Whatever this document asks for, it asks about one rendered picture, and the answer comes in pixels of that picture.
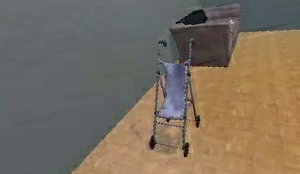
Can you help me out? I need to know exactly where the blue folding stroller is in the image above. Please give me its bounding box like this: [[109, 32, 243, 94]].
[[132, 34, 215, 164]]

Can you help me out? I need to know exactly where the brown grey sofa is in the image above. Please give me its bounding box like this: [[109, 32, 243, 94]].
[[166, 1, 251, 76]]

